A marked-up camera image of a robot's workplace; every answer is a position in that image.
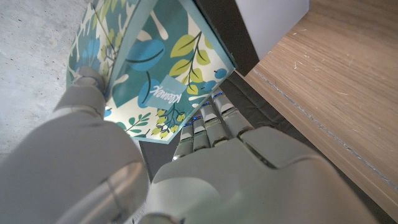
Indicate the teal floral tissue box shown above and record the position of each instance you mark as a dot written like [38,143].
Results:
[174,46]

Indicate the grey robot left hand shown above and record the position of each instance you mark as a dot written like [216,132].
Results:
[217,180]

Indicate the black and white box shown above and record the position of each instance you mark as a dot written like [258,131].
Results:
[270,25]

